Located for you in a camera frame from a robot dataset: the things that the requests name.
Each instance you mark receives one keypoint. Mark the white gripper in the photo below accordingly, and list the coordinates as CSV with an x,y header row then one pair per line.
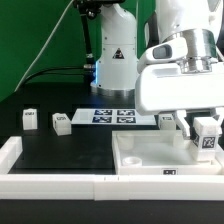
x,y
163,88

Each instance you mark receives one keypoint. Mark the white square tabletop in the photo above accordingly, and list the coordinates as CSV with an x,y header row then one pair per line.
x,y
160,152

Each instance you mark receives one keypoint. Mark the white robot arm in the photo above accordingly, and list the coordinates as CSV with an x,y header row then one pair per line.
x,y
188,31

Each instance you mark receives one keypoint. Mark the white sheet with tags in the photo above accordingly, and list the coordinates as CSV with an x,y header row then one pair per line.
x,y
111,117

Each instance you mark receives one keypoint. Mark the white U-shaped obstacle fence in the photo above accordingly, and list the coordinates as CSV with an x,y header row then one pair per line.
x,y
101,187

